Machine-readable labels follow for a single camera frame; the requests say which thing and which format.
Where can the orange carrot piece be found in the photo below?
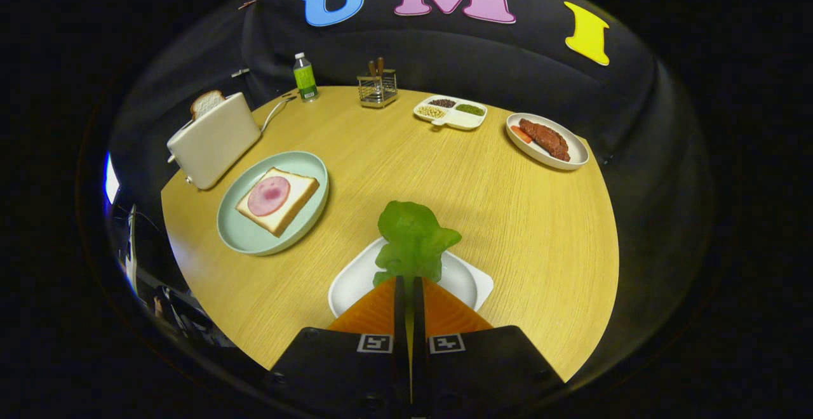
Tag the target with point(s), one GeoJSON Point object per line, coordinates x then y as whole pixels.
{"type": "Point", "coordinates": [521, 133]}

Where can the brown meat steak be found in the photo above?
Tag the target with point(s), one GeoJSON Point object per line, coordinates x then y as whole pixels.
{"type": "Point", "coordinates": [546, 139]}

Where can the green beans pile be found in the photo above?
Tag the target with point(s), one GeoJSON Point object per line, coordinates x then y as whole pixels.
{"type": "Point", "coordinates": [470, 109]}

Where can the square white plate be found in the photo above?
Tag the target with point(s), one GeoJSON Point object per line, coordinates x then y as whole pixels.
{"type": "Point", "coordinates": [362, 279]}

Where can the red clip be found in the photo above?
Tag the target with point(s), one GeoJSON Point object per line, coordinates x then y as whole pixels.
{"type": "Point", "coordinates": [247, 4]}

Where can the silver clip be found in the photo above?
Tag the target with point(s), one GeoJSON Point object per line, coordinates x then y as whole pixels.
{"type": "Point", "coordinates": [240, 72]}

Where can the pink ham slice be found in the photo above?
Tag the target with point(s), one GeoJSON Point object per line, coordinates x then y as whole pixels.
{"type": "Point", "coordinates": [268, 195]}

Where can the dark red beans pile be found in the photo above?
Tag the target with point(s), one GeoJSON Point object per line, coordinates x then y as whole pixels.
{"type": "Point", "coordinates": [443, 103]}

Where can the light green plate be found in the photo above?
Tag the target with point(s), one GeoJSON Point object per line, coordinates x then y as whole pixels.
{"type": "Point", "coordinates": [254, 235]}

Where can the green lettuce leaf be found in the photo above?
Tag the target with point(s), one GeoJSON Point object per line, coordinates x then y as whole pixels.
{"type": "Point", "coordinates": [413, 235]}

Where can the green label water bottle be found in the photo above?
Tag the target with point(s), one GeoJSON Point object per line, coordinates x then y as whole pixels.
{"type": "Point", "coordinates": [305, 79]}

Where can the white divided dish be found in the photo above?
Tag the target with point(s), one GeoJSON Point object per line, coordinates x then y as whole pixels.
{"type": "Point", "coordinates": [467, 121]}

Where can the bread slice under ham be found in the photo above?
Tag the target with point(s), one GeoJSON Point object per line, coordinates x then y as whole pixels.
{"type": "Point", "coordinates": [292, 206]}

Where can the round white plate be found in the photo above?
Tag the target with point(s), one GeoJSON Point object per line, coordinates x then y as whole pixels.
{"type": "Point", "coordinates": [571, 152]}

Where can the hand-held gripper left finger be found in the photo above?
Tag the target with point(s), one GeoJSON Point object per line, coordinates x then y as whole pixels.
{"type": "Point", "coordinates": [400, 317]}

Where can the plain bread slice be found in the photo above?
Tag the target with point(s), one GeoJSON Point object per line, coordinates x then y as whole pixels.
{"type": "Point", "coordinates": [206, 103]}

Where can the black backdrop cloth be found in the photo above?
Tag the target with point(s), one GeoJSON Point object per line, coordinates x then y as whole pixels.
{"type": "Point", "coordinates": [508, 63]}

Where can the yellow soybeans pile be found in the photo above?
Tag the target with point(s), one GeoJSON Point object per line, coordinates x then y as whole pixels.
{"type": "Point", "coordinates": [431, 112]}

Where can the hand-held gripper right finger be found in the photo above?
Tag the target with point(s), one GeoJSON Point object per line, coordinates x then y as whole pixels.
{"type": "Point", "coordinates": [418, 317]}

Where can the white toaster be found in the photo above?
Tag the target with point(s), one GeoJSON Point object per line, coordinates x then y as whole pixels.
{"type": "Point", "coordinates": [216, 143]}

